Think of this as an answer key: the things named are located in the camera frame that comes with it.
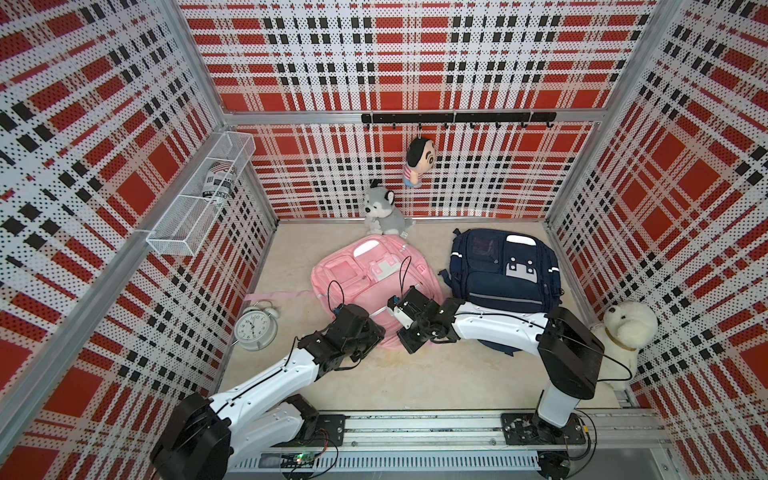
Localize black wall hook rail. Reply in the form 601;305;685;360
361;111;557;126

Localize pink backpack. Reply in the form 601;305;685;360
244;233;448;352

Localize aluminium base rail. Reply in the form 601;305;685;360
173;409;667;452

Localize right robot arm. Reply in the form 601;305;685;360
387;287;605;429

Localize green circuit board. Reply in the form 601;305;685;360
258;452;316;470

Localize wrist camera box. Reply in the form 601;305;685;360
387;296;413;329
333;304;347;319

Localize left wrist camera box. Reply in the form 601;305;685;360
333;304;347;319

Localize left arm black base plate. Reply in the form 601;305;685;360
279;414;347;447

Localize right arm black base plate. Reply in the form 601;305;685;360
501;413;587;446

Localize black-haired hanging doll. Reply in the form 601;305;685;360
403;137;437;188

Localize white wire mesh basket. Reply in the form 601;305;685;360
147;131;255;257

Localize navy blue backpack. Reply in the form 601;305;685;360
439;227;564;356

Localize white fluffy plush dog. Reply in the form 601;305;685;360
590;301;659;391

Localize striped can in basket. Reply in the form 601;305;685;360
201;161;235;206

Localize grey husky plush toy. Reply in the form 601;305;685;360
361;179;413;239

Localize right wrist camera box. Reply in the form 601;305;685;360
387;296;413;329

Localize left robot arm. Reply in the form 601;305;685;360
150;305;386;479

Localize white alarm clock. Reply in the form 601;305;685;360
234;306;279;351

